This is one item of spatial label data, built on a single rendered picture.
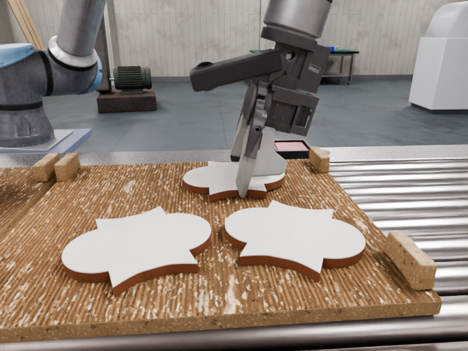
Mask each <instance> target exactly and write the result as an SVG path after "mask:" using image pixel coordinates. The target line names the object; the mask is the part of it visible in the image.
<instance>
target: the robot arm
mask: <svg viewBox="0 0 468 351"><path fill-rule="evenodd" d="M332 1H333V0H268V3H267V7H266V11H265V16H264V18H263V22H264V24H266V25H267V26H266V27H265V26H264V27H263V29H262V32H261V35H260V37H261V38H264V39H267V40H271V41H274V42H276V44H275V47H274V49H266V50H263V51H259V52H254V53H251V54H246V55H243V56H238V57H235V58H230V59H227V60H224V61H219V62H216V63H211V62H208V61H205V62H202V63H199V64H198V65H197V66H196V67H195V68H192V69H191V70H190V71H189V78H190V81H191V83H192V88H193V90H194V91H196V92H199V91H206V92H208V91H213V90H214V89H216V88H217V87H218V86H223V85H227V84H232V83H235V82H238V81H243V80H246V79H251V80H250V82H249V85H248V87H247V91H246V94H245V97H244V102H243V106H242V110H241V113H240V117H239V121H238V124H237V128H236V132H235V136H234V140H233V145H232V148H231V154H230V158H231V161H232V162H239V160H240V163H239V168H238V172H237V177H236V179H235V183H236V185H237V190H238V192H239V195H240V197H242V198H245V196H246V193H247V190H248V188H249V183H250V181H251V177H258V176H279V175H281V174H283V173H284V172H285V171H286V167H287V163H286V161H285V159H284V158H282V156H280V155H279V154H278V153H276V152H275V150H274V140H275V136H274V133H273V131H271V130H270V129H268V128H265V126H266V127H272V128H274V129H275V130H276V131H279V132H285V133H288V134H290V133H292V134H297V135H301V136H304V137H306V135H307V133H308V130H309V128H310V125H311V121H312V119H313V115H314V113H315V109H316V107H317V104H318V101H319V99H320V98H319V97H318V96H316V93H317V90H318V87H319V84H320V80H321V78H322V74H323V72H324V70H325V66H326V64H327V60H328V58H329V54H330V51H331V48H329V47H325V46H322V45H318V41H316V40H315V39H316V38H321V37H322V33H323V31H324V28H325V24H326V22H327V18H328V15H329V11H330V9H331V6H332ZM106 2H107V0H63V6H62V11H61V18H60V22H59V26H58V33H57V36H54V37H52V38H51V39H50V41H49V44H48V48H47V49H36V48H35V47H34V45H33V44H31V43H20V44H7V45H0V147H7V148H15V147H26V146H35V145H39V144H42V143H47V142H49V141H51V140H53V139H54V137H55V136H54V128H53V127H52V125H51V123H50V121H49V119H48V117H47V115H46V113H45V111H44V109H43V105H42V97H47V96H57V95H83V94H85V93H92V92H93V91H95V90H96V89H97V88H98V86H99V85H100V82H101V79H102V73H101V70H102V64H101V61H100V58H99V56H98V55H97V52H96V51H95V49H94V45H95V41H96V38H97V35H98V31H99V28H100V23H101V20H102V16H103V12H104V8H105V5H106ZM289 51H290V53H291V56H290V58H289V59H287V58H286V54H287V53H288V52H289ZM311 109H312V111H311ZM308 117H309V120H308V123H307V125H306V122H307V119H308ZM305 125H306V127H305ZM241 153H242V155H241ZM240 156H241V158H240Z"/></svg>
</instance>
